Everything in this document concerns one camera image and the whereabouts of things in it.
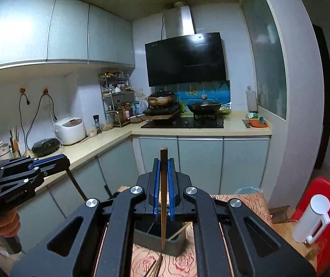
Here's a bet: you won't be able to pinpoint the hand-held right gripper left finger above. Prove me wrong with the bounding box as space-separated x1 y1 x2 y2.
11 158 161 277

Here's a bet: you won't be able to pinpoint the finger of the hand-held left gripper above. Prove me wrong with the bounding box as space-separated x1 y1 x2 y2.
0 170 45 190
0 154 69 176

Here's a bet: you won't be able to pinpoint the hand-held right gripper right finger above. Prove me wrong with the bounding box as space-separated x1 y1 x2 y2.
167 158 317 277

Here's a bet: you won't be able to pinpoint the dark brown chopstick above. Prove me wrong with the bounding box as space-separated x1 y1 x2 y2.
66 167 88 202

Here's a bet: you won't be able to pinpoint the tan wooden chopstick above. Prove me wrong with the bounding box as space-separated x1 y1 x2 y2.
159 147 169 250
168 224 189 241

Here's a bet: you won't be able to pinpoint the dark grey utensil holder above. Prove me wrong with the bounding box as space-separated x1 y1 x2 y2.
133 221 189 257

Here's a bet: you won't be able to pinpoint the black electric griddle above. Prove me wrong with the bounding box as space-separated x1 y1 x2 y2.
32 138 61 155

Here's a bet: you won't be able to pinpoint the metal utensil jar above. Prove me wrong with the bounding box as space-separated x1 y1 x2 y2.
9 125 21 158

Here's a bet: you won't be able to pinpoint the white rice cooker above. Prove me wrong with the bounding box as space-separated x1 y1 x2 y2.
54 117 86 145

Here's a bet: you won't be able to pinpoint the beige kitchen countertop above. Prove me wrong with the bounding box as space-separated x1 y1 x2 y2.
0 111 272 197

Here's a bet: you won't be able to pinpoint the black glass cooktop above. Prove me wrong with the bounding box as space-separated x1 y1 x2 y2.
140 117 225 129

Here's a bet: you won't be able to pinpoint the grey lower cabinets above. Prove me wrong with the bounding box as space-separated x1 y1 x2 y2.
18 135 271 254

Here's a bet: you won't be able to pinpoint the grey cabinets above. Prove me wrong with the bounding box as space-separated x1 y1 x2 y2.
18 135 271 254
0 0 137 75

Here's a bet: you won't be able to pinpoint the black induction cooker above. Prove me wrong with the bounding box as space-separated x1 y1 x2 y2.
143 105 181 117

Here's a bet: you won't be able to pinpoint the clear plastic bag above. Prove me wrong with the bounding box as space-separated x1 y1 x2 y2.
234 187 263 196

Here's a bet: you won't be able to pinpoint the golden lidded pan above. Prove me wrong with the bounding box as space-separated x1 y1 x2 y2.
147 90 177 106

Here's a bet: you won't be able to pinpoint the black wok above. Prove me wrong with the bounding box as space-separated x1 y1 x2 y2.
188 94 222 114

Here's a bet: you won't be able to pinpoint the metal spice rack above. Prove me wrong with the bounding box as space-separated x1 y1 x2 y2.
100 72 135 127

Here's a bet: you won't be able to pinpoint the blue sea backsplash panel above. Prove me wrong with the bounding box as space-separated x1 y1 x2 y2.
165 80 231 116

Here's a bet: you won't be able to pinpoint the orange tray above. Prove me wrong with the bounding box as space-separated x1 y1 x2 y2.
242 115 269 129

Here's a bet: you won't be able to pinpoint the brown cardboard piece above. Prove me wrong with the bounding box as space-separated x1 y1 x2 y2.
269 205 291 224

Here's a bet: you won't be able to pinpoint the black range hood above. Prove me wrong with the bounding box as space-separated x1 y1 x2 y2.
145 1 230 87

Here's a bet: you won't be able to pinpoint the grey upper cabinets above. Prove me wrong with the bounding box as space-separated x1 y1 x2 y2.
0 0 137 75

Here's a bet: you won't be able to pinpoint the white electric kettle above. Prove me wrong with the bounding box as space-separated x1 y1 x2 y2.
292 195 330 244

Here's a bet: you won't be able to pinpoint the frosted glass window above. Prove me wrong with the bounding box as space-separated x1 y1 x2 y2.
241 0 288 120

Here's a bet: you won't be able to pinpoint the black power cable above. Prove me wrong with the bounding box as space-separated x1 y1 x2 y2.
25 92 57 151
19 92 31 156

